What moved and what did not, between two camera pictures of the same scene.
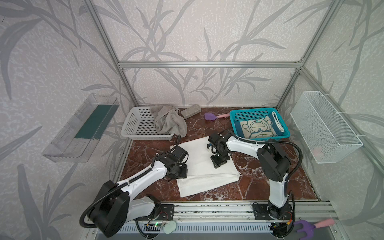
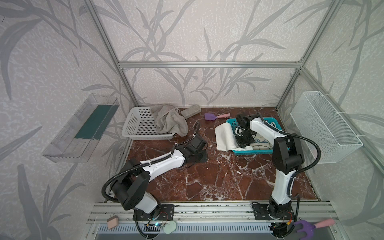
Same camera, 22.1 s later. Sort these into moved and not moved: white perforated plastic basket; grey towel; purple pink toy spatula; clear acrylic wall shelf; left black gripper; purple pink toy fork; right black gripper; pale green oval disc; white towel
Moved: white towel; left black gripper; right black gripper
Not moved: purple pink toy spatula; clear acrylic wall shelf; purple pink toy fork; white perforated plastic basket; pale green oval disc; grey towel
